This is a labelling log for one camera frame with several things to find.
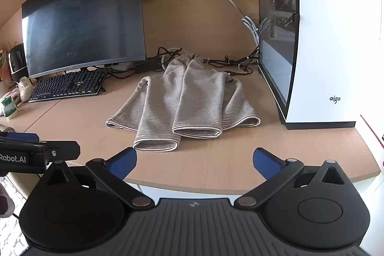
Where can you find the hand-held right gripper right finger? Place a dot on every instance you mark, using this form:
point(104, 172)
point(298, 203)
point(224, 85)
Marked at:
point(265, 163)

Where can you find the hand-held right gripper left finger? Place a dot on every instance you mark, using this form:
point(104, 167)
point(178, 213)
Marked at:
point(122, 163)

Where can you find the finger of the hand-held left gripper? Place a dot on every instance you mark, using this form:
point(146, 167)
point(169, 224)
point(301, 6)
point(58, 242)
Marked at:
point(22, 136)
point(64, 149)

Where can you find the beige striped sweater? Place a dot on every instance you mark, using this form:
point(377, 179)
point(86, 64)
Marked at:
point(186, 100)

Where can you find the white bottle green cap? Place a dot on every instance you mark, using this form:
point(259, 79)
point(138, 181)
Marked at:
point(8, 107)

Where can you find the white sneaker figurine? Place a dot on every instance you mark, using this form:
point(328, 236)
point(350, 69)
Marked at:
point(26, 88)

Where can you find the black keyboard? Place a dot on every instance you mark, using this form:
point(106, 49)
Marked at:
point(70, 85)

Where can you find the black curved monitor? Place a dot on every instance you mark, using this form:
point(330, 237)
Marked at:
point(84, 10)

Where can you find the right computer monitor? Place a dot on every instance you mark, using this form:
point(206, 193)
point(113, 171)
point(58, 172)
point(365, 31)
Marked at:
point(330, 34)

